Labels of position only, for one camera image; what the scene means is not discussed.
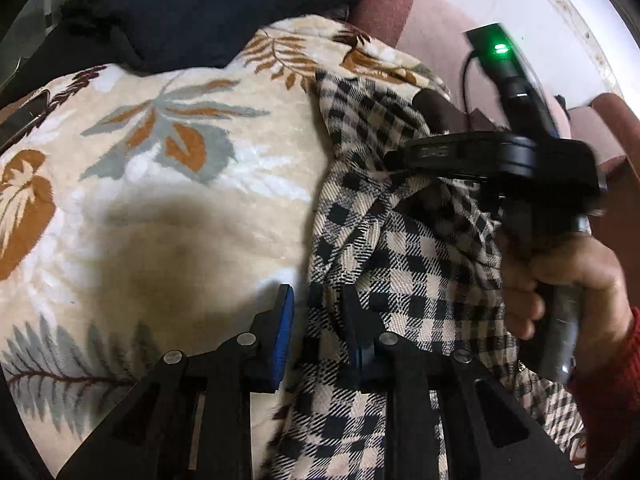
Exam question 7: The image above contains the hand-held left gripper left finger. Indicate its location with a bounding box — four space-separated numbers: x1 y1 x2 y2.
55 284 296 480

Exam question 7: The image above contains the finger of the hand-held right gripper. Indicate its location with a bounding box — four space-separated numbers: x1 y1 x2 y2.
384 131 502 182

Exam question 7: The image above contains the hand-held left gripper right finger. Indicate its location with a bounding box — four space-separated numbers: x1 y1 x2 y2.
342 285 581 480

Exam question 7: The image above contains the black and beige checked shirt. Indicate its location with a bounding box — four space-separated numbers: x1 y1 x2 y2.
260 67 586 480

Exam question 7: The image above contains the person's right forearm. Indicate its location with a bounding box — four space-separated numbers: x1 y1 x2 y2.
567 307 640 478

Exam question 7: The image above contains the person's right hand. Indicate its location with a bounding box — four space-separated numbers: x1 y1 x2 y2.
500 232 632 376

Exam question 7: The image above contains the pink sofa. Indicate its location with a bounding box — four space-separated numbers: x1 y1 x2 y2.
345 0 640 221

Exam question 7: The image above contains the leaf print blanket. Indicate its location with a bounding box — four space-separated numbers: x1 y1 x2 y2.
0 15 451 461

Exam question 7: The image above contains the dark navy clothing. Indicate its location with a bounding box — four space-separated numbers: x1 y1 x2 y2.
0 0 401 111

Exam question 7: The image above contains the black cable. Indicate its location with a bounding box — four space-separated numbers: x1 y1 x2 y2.
461 49 482 117

